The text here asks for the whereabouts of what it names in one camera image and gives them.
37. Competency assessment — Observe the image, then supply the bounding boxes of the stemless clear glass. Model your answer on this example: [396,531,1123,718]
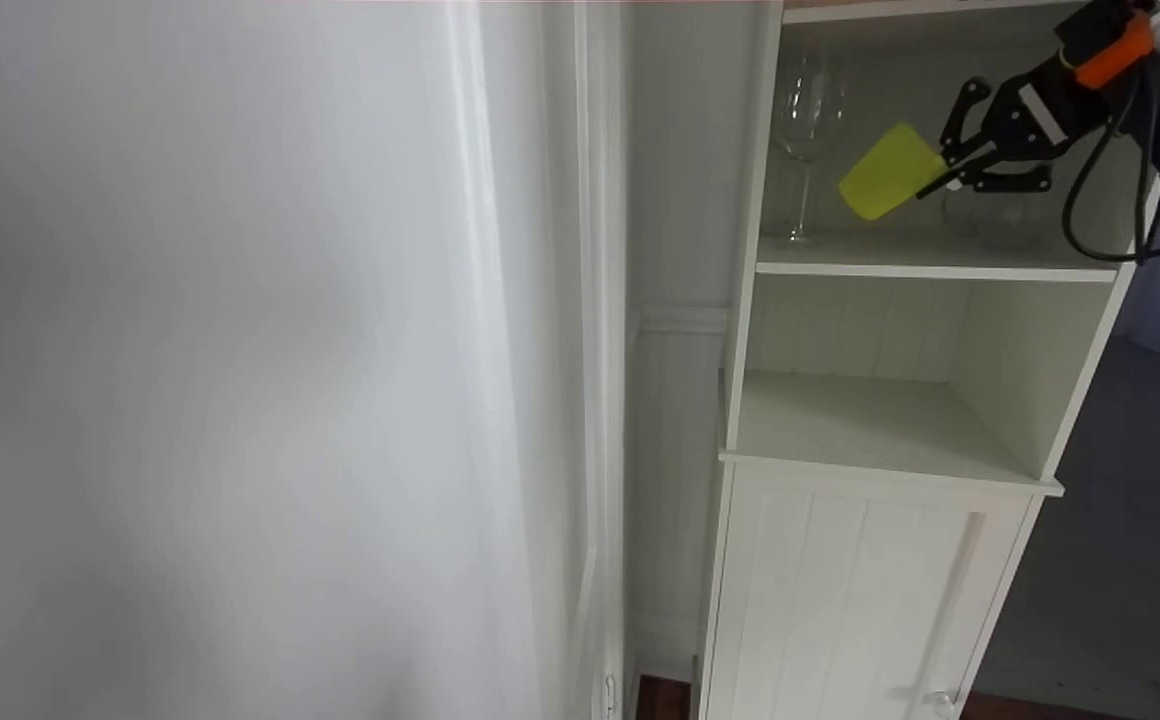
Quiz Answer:
[941,187,1041,253]

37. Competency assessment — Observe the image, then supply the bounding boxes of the white shelf cabinet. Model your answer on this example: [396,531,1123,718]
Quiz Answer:
[692,0,1160,720]

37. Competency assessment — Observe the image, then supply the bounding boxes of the white cabinet door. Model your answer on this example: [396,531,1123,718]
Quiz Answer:
[701,466,1041,720]

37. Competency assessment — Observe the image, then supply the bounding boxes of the white door handle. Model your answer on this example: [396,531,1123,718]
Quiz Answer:
[910,514,983,720]

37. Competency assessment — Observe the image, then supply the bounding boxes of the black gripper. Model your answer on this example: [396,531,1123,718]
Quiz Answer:
[919,63,1099,196]

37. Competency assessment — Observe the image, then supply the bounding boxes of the yellow plastic cup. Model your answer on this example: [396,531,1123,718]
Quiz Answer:
[837,123,947,219]

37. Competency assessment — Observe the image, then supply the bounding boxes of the clear wine glass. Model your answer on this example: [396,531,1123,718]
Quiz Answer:
[777,52,846,244]

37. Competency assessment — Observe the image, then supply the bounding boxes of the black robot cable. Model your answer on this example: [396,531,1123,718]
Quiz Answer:
[1060,63,1160,263]

